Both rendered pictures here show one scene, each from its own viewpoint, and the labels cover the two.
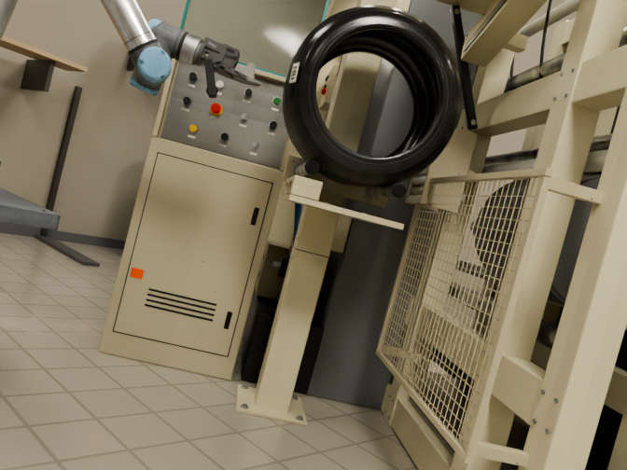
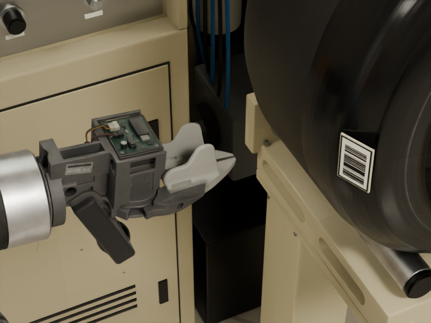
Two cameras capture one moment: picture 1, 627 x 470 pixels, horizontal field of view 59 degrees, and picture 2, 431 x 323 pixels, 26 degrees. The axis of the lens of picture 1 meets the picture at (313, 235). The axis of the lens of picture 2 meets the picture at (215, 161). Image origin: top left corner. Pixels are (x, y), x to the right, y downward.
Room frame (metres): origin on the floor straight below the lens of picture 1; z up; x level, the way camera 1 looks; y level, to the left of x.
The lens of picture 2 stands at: (1.09, 0.52, 1.81)
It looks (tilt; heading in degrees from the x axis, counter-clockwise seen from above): 44 degrees down; 342
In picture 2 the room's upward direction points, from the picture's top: straight up
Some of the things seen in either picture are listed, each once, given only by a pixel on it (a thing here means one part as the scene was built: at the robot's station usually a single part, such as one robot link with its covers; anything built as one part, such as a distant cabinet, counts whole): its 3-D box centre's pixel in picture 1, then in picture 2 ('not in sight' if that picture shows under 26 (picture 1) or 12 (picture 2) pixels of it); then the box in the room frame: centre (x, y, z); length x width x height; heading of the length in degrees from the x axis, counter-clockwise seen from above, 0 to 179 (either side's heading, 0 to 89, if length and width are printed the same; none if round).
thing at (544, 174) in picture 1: (440, 285); not in sight; (1.71, -0.42, 0.65); 0.90 x 0.02 x 0.70; 8
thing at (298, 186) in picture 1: (300, 188); (342, 224); (1.87, 0.08, 0.83); 0.36 x 0.09 x 0.06; 8
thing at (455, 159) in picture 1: (439, 170); not in sight; (2.16, -0.41, 1.05); 0.20 x 0.15 x 0.30; 8
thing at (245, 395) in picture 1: (271, 402); not in sight; (2.14, -0.01, 0.01); 0.27 x 0.27 x 0.02; 8
